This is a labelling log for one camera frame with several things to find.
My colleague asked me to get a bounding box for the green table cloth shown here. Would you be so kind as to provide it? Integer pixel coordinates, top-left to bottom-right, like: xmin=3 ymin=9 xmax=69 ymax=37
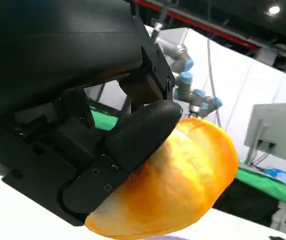
xmin=234 ymin=166 xmax=286 ymax=207
xmin=88 ymin=104 xmax=120 ymax=132

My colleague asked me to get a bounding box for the round ceiling light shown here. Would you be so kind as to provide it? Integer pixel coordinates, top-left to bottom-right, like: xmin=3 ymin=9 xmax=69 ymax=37
xmin=267 ymin=4 xmax=282 ymax=16

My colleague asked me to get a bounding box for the red ceiling beam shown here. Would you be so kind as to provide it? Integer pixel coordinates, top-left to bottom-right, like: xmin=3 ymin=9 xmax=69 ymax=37
xmin=137 ymin=0 xmax=259 ymax=51

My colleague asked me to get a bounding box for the blue packet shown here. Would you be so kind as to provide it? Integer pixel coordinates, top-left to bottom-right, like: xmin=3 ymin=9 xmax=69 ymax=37
xmin=263 ymin=168 xmax=286 ymax=186

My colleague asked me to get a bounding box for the orange white toy bread roll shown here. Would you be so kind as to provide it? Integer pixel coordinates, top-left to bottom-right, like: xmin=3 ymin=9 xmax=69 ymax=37
xmin=84 ymin=117 xmax=240 ymax=239

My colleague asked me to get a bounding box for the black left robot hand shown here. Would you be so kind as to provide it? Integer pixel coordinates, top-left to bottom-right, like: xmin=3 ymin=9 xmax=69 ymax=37
xmin=0 ymin=0 xmax=183 ymax=227

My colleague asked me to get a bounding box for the grey computer monitor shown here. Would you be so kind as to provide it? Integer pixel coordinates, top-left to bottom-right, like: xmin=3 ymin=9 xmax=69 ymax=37
xmin=243 ymin=102 xmax=286 ymax=171

